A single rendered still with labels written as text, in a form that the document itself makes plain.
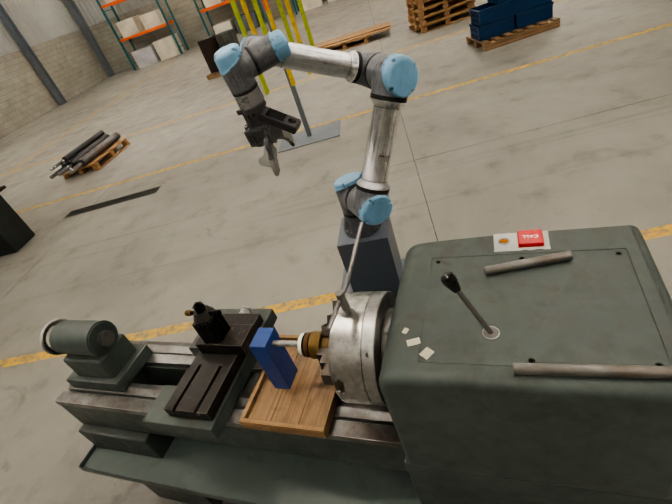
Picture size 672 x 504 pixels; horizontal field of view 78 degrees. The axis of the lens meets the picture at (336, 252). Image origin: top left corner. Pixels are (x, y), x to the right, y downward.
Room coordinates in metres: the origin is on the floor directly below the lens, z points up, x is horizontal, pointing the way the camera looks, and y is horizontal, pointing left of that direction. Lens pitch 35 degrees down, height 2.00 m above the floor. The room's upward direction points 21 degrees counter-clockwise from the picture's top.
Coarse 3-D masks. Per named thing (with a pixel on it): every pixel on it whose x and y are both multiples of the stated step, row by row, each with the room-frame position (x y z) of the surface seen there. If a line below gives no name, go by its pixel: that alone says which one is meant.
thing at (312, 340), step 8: (304, 336) 0.90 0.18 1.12; (312, 336) 0.89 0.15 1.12; (320, 336) 0.87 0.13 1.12; (328, 336) 0.87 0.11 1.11; (304, 344) 0.88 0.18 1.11; (312, 344) 0.86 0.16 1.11; (320, 344) 0.86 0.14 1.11; (328, 344) 0.85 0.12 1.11; (304, 352) 0.87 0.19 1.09; (312, 352) 0.85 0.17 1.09
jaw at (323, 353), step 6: (324, 348) 0.84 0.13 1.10; (318, 354) 0.82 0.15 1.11; (324, 354) 0.81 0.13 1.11; (318, 360) 0.82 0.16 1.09; (324, 360) 0.79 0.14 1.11; (324, 366) 0.77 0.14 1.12; (324, 372) 0.74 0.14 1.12; (324, 378) 0.73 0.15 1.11; (330, 378) 0.73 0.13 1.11; (324, 384) 0.73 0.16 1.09; (330, 384) 0.73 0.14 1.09; (336, 384) 0.70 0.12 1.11; (342, 384) 0.70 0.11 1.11; (342, 390) 0.70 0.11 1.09
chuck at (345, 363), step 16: (352, 304) 0.83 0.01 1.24; (336, 320) 0.80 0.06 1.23; (352, 320) 0.78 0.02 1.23; (336, 336) 0.76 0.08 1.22; (352, 336) 0.74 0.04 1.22; (336, 352) 0.73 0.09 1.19; (352, 352) 0.71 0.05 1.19; (336, 368) 0.71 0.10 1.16; (352, 368) 0.69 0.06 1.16; (352, 384) 0.68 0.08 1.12; (352, 400) 0.69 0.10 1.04; (368, 400) 0.66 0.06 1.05
